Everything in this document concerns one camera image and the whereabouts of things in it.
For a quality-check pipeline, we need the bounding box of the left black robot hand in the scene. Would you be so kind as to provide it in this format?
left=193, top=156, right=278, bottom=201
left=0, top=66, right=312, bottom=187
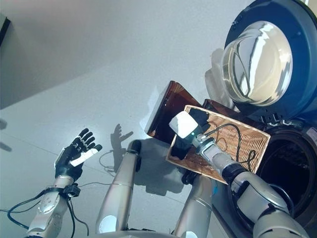
left=54, top=127, right=103, bottom=183

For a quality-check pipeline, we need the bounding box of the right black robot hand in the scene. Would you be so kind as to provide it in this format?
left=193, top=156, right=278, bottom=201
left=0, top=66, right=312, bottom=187
left=168, top=111, right=200, bottom=140

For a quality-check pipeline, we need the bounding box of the black cloth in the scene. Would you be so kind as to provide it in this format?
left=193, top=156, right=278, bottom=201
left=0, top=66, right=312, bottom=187
left=170, top=109, right=209, bottom=161

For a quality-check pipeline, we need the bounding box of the dark grey washing machine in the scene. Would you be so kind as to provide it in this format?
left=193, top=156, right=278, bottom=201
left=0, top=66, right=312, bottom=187
left=210, top=109, right=317, bottom=238

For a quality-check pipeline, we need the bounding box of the brown wooden stool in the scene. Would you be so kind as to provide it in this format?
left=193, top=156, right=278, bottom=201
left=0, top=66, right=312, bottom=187
left=143, top=80, right=266, bottom=144

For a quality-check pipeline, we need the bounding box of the right black robot foot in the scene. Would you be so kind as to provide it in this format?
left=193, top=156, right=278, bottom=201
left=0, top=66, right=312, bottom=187
left=181, top=172, right=199, bottom=186

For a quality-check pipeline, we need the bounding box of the left silver robot leg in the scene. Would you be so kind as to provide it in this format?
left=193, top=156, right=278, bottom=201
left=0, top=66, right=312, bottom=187
left=95, top=149, right=140, bottom=236

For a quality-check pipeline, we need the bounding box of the silver robot leg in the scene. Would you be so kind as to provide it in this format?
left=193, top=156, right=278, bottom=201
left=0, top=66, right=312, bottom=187
left=174, top=173, right=214, bottom=238
left=95, top=149, right=140, bottom=236

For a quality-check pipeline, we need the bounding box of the rectangular wicker basket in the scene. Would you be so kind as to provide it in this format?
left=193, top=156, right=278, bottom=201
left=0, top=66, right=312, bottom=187
left=165, top=104, right=271, bottom=185

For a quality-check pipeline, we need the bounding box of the right silver robot leg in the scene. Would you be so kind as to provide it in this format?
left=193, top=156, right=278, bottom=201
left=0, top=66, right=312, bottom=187
left=174, top=173, right=214, bottom=238

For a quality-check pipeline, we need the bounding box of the round glass washer door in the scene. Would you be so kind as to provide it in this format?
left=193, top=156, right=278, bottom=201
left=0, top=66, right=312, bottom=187
left=210, top=0, right=317, bottom=120

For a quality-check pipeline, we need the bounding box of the grey robot torso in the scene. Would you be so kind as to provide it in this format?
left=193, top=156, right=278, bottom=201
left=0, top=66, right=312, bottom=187
left=98, top=229, right=179, bottom=238

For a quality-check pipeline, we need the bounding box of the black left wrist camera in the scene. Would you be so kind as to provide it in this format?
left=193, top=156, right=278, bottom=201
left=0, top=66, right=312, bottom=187
left=64, top=183, right=81, bottom=198

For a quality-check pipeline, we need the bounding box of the white floor cable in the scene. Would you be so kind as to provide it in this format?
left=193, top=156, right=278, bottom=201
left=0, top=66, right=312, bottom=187
left=99, top=149, right=117, bottom=175

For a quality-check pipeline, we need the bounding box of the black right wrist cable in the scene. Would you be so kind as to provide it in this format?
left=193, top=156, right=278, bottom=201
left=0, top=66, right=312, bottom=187
left=204, top=123, right=256, bottom=172

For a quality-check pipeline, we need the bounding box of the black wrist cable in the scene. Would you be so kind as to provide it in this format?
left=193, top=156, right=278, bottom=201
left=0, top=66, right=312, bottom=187
left=204, top=123, right=256, bottom=172
left=0, top=182, right=90, bottom=237

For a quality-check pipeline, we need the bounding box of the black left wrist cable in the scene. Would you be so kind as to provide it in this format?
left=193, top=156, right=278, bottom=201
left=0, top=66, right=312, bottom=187
left=0, top=182, right=90, bottom=237

